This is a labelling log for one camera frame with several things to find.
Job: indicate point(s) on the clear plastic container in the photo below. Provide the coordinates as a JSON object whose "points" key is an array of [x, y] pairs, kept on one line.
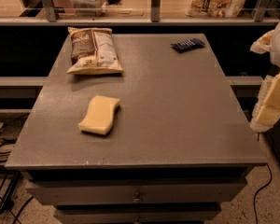
{"points": [[88, 0]]}

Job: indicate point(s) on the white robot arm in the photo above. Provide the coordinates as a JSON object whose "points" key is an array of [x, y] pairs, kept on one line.
{"points": [[275, 47]]}

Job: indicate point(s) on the grey drawer cabinet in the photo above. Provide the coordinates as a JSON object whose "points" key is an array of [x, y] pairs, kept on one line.
{"points": [[179, 147]]}

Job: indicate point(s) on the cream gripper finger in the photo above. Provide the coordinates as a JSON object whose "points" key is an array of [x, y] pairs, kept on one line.
{"points": [[267, 109], [263, 44]]}

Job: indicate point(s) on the dark blue packet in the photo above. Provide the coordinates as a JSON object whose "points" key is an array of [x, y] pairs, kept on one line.
{"points": [[188, 45]]}

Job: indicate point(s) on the metal shelf rail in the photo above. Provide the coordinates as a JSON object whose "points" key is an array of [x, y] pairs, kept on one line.
{"points": [[133, 12]]}

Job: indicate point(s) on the colourful bag on shelf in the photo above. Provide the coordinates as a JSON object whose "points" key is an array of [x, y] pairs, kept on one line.
{"points": [[215, 8]]}

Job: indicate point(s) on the brown snack bag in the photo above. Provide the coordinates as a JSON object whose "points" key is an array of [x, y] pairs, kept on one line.
{"points": [[93, 52]]}

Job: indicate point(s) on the yellow sponge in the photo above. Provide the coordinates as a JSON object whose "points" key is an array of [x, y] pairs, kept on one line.
{"points": [[100, 115]]}

